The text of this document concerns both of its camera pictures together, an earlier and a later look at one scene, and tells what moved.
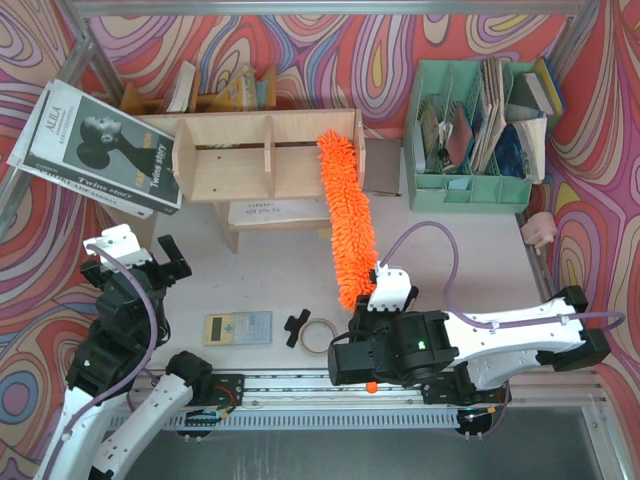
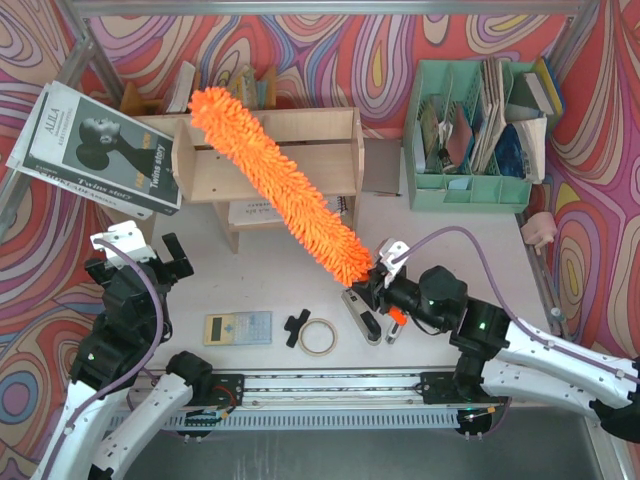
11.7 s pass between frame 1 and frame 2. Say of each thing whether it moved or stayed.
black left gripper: stayed
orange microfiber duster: moved
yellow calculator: stayed
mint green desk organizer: stayed
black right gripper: moved
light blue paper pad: stayed
